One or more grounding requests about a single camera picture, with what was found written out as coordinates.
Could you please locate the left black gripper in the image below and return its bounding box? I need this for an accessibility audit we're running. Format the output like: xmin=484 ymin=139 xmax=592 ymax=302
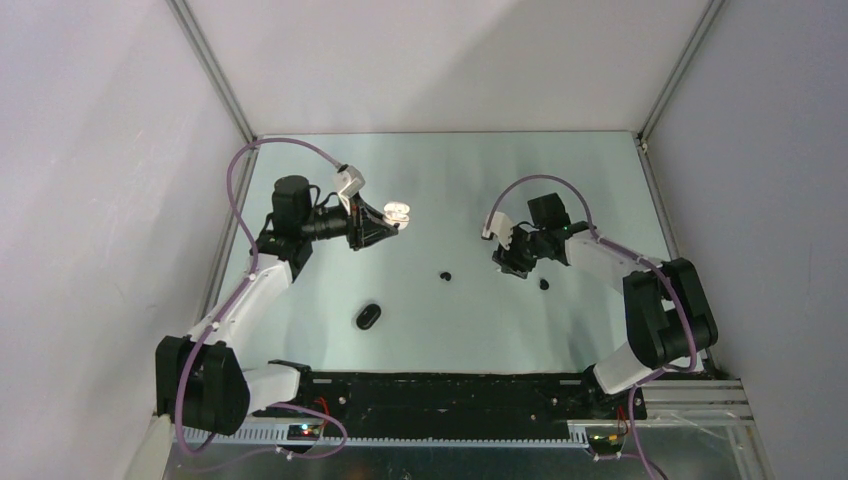
xmin=300 ymin=193 xmax=397 ymax=251

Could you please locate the white earbud charging case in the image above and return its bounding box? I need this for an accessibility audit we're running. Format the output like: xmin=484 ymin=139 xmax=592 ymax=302
xmin=383 ymin=201 xmax=411 ymax=230

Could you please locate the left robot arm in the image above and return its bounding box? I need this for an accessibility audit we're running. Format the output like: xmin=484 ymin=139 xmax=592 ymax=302
xmin=155 ymin=172 xmax=410 ymax=435

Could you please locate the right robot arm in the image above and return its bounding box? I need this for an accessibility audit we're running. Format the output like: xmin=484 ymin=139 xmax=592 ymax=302
xmin=481 ymin=194 xmax=718 ymax=418

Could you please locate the black charging case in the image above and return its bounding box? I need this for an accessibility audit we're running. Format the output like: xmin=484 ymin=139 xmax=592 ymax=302
xmin=354 ymin=303 xmax=382 ymax=331

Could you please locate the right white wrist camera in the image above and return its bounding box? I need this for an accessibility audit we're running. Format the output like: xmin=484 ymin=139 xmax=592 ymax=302
xmin=481 ymin=211 xmax=516 ymax=251

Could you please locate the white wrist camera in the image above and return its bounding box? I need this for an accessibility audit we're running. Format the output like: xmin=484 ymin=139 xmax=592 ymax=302
xmin=333 ymin=164 xmax=365 ymax=213
xmin=481 ymin=211 xmax=516 ymax=251

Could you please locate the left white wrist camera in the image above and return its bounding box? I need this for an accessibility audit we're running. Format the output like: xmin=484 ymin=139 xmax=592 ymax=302
xmin=333 ymin=164 xmax=365 ymax=213

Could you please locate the aluminium frame rail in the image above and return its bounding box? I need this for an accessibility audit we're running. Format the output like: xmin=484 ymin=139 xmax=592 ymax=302
xmin=213 ymin=379 xmax=753 ymax=449

